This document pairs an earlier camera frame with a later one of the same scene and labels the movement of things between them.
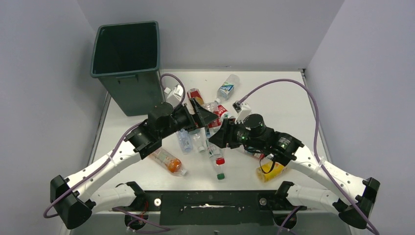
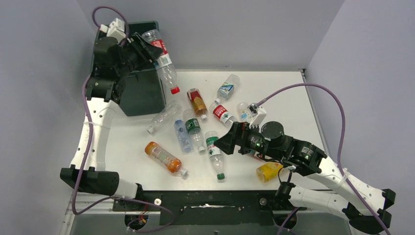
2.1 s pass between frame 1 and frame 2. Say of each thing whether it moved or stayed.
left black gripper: moved
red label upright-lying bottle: moved
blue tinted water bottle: stayed
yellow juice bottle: stayed
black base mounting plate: stayed
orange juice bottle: stayed
